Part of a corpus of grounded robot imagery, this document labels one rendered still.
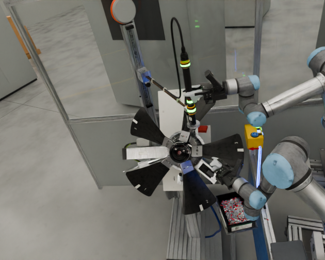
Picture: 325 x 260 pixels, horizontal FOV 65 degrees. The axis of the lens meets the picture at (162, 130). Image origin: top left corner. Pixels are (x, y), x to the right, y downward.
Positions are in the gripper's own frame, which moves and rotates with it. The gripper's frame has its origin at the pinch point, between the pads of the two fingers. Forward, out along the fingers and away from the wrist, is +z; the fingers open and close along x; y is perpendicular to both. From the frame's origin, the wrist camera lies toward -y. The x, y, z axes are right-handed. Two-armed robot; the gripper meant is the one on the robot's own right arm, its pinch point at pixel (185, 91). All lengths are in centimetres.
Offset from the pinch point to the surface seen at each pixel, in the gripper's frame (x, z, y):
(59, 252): 20, 141, 157
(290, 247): -65, -26, 34
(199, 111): 11.6, -6.7, 20.5
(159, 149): 13, 22, 45
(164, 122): 33, 16, 39
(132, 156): 14, 40, 48
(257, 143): 15, -42, 55
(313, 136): 53, -104, 95
